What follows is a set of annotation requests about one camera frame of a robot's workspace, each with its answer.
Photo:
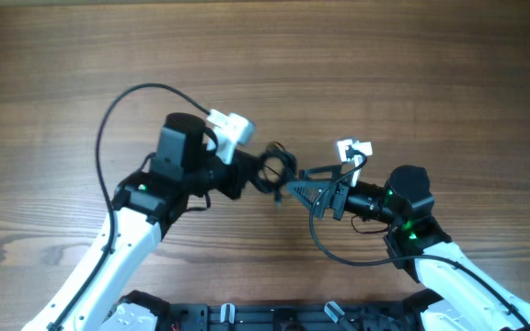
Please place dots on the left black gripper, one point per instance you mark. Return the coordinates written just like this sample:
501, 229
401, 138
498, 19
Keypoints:
242, 165

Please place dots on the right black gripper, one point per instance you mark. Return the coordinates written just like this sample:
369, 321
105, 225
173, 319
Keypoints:
335, 196

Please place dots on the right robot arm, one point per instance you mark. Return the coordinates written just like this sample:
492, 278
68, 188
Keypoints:
466, 298

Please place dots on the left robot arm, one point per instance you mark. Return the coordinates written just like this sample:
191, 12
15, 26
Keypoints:
140, 214

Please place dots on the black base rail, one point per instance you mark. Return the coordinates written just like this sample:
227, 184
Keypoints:
381, 316

